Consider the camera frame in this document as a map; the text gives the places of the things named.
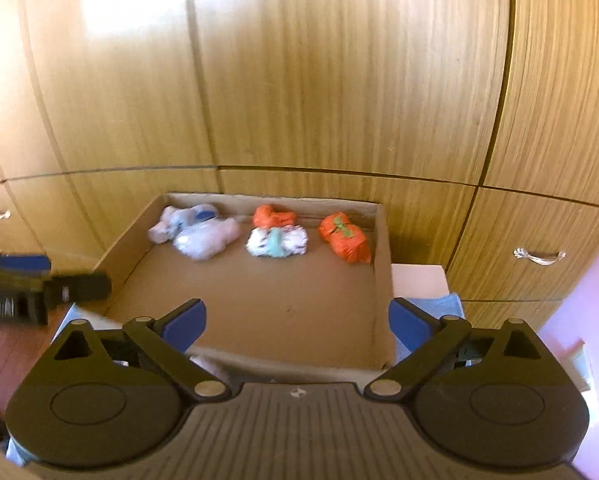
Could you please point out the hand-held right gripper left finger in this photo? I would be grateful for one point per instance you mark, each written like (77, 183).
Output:
(185, 321)

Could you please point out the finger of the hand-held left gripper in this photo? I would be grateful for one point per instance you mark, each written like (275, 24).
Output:
(81, 287)
(21, 263)

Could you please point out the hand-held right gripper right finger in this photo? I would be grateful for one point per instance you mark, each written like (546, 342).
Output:
(407, 322)

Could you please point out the pale patterned sock bundle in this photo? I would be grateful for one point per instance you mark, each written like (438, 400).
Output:
(204, 240)

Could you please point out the shallow cardboard box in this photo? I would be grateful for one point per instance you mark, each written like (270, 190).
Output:
(279, 300)

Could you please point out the orange green band sock bundle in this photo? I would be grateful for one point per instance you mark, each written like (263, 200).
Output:
(349, 242)

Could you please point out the lavender blue sock bundle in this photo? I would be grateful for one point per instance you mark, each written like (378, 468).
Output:
(172, 222)

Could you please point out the white patterned teal band bundle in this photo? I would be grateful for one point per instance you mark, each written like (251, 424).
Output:
(289, 241)

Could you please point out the blue towel mat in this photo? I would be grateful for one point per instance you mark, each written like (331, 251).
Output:
(444, 306)

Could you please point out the wooden wardrobe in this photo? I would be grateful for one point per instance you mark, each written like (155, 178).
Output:
(329, 85)

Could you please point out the beige wall box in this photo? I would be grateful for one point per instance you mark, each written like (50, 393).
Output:
(579, 365)

